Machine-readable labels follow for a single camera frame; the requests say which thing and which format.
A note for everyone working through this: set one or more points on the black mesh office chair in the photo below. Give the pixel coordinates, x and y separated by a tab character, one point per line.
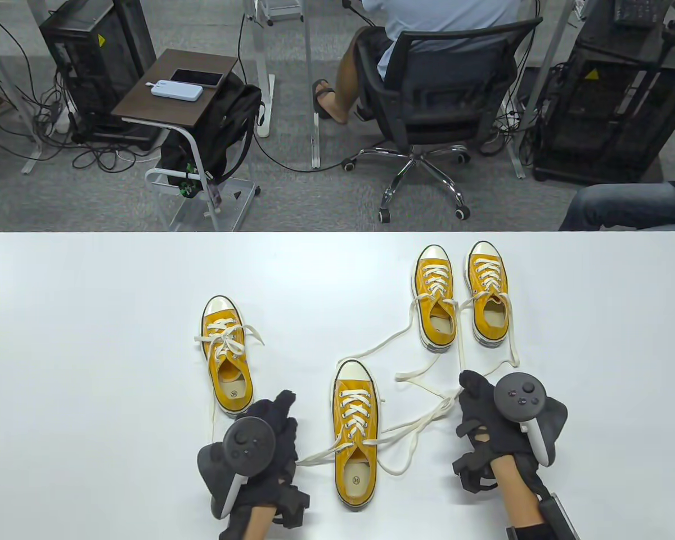
450	84

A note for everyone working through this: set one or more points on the light blue power bank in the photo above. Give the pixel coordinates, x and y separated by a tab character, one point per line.
177	90

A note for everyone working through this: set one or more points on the black smartphone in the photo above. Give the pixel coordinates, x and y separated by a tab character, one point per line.
197	77

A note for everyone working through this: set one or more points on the cream shoe lace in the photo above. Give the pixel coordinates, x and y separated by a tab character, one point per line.
434	274
223	339
486	269
353	406

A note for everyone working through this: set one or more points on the person's right forearm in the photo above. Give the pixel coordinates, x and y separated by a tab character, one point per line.
514	495

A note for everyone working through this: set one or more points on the black keyboard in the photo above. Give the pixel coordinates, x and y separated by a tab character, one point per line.
635	12

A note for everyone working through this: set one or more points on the black backpack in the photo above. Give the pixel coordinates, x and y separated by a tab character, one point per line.
225	124

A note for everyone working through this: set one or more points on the person's left hand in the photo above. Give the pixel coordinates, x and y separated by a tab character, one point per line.
284	444

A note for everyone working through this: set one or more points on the person's right hand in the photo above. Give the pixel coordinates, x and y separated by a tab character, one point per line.
478	405

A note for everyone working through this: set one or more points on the brown side table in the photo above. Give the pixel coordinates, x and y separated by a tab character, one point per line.
146	101

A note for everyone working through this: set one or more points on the black computer tower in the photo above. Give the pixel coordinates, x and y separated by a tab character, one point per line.
101	62

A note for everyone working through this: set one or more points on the person's left forearm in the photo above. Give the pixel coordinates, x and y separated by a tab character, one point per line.
256	523

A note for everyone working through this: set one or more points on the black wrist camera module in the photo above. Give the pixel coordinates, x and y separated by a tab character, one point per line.
292	506
472	472

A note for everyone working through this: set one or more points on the white desk leg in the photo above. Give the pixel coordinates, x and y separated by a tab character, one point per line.
16	98
261	73
536	107
313	112

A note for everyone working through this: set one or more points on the black forearm electronics box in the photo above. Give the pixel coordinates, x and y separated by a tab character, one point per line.
559	517

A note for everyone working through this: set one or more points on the white drawer unit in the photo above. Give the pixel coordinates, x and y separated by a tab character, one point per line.
281	8

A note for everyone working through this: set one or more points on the black computer cabinet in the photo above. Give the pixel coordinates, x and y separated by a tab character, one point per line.
607	101

